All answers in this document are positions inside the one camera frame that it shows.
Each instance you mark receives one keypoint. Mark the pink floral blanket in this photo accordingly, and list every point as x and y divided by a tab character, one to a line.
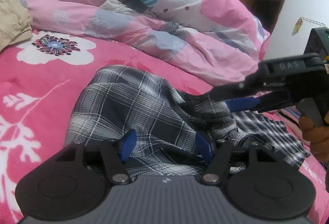
38	72

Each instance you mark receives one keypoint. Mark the black white plaid pants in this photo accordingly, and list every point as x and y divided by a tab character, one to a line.
123	100

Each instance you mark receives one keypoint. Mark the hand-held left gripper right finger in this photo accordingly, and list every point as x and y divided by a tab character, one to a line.
204	148

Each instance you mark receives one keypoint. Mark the pink white cartoon quilt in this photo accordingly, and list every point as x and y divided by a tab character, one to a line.
218	8

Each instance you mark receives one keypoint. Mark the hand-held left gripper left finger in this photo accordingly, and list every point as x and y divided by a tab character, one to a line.
128	148

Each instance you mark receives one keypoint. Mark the folded beige pants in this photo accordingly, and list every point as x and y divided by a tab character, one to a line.
12	16

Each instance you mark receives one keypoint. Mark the stack of folded clothes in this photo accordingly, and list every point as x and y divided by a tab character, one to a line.
287	118

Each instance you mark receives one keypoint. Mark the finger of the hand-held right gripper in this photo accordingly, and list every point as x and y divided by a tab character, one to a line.
244	104
239	89

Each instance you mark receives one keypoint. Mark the grey cloth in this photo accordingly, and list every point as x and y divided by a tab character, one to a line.
23	3

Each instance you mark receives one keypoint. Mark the pink grey flower quilt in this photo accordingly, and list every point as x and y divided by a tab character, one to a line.
128	28

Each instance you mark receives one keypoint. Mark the wall hook rack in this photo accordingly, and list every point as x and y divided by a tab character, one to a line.
312	21

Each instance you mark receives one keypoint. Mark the white knit cloth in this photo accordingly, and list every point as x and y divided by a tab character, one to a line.
115	7

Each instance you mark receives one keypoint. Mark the person's right hand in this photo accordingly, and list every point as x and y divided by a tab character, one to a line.
318	141

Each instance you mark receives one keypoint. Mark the hanging beige cloth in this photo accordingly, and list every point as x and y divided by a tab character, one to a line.
297	27

